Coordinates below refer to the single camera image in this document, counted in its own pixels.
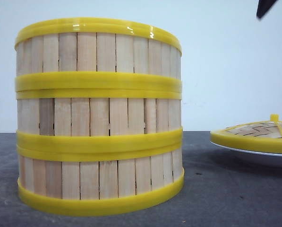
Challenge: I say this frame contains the woven bamboo steamer lid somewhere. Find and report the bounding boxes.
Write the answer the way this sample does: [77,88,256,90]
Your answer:
[210,114,282,155]

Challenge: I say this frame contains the white plate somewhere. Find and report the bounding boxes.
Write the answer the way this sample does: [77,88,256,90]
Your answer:
[211,141,282,168]

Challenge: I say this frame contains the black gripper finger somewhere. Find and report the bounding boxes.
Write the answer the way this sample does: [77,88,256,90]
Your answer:
[256,0,277,18]

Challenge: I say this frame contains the bamboo steamer basket yellow rims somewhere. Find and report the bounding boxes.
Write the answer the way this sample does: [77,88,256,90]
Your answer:
[17,98,182,154]

